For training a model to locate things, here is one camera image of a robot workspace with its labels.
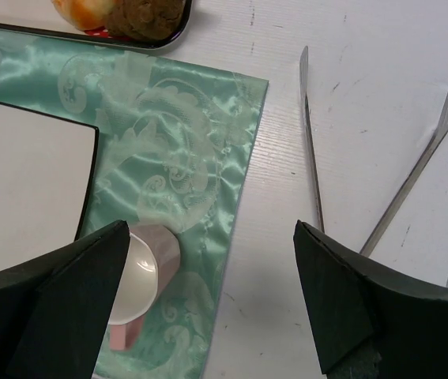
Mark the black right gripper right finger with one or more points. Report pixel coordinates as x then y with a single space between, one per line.
368 320

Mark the green satin placemat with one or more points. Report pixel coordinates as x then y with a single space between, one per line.
175 144

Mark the pink ceramic mug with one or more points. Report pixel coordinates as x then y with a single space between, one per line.
152 261

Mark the glazed ring bread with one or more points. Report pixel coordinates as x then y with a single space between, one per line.
84 14

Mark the white square plate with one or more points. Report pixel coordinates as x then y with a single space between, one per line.
46 170

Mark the brown chocolate croissant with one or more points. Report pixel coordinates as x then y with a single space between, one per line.
144 20

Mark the strawberry print tray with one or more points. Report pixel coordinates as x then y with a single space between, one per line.
40 18

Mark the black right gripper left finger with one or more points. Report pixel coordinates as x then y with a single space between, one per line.
54 309

